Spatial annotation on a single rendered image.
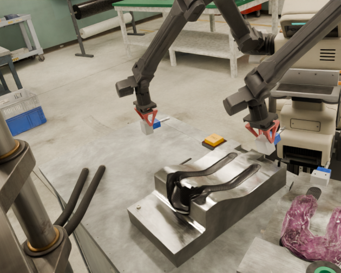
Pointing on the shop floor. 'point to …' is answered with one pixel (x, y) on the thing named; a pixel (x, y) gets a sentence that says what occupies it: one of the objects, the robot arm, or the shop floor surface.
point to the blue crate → (26, 121)
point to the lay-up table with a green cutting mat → (192, 34)
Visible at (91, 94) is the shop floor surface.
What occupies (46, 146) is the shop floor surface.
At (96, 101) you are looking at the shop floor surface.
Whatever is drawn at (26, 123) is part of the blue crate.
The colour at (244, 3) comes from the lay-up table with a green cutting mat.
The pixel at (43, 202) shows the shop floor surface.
